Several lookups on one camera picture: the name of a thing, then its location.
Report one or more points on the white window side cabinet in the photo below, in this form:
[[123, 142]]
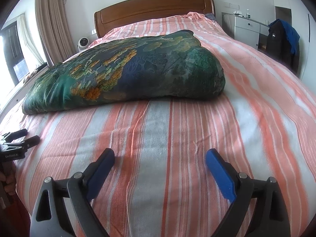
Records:
[[18, 93]]

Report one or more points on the person's left hand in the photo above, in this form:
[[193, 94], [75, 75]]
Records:
[[10, 182]]

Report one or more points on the green patterned silk jacket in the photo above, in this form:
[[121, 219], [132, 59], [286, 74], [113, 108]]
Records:
[[129, 69]]

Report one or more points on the black and blue hanging clothes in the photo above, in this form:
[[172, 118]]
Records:
[[283, 44]]

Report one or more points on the pink striped bed sheet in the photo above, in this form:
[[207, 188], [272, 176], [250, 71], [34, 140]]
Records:
[[263, 124]]

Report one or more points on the brown wooden headboard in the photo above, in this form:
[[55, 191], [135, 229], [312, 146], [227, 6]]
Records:
[[133, 11]]

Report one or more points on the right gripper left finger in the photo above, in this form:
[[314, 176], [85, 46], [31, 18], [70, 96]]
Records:
[[50, 216]]

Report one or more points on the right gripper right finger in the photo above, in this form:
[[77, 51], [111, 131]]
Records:
[[270, 216]]

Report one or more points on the red sleeve with white cuff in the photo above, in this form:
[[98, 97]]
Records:
[[15, 220]]

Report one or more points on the white round fan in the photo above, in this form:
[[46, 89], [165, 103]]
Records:
[[83, 44]]

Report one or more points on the white bedside drawer cabinet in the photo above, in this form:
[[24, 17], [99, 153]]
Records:
[[251, 33]]

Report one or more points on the beige curtain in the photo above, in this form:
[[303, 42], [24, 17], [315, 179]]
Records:
[[54, 30]]

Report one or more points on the sheer white curtain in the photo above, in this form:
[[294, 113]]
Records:
[[30, 53]]

